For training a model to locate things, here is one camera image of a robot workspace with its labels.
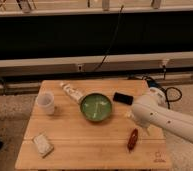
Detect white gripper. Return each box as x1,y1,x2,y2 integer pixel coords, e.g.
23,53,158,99
126,112,150,136

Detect red chili pepper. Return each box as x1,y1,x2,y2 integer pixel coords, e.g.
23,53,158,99
127,129,138,151

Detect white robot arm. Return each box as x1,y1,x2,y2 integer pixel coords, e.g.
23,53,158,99
130,87,193,143

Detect black rectangular block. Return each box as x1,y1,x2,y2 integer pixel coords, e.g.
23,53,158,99
113,92,133,105

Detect blue box on floor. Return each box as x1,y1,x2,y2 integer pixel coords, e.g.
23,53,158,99
146,79,160,88

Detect green bowl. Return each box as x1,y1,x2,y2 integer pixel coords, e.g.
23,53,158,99
80,93,112,122

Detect white tube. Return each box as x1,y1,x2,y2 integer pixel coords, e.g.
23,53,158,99
60,82,84,104

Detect translucent plastic cup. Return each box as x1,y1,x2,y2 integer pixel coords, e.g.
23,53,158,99
36,92,55,115

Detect white sponge block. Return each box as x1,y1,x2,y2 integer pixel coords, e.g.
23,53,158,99
33,134,54,158

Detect black floor cable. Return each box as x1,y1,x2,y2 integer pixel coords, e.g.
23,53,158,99
163,85,183,109

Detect black hanging cable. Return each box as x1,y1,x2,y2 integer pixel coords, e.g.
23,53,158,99
91,3,125,73

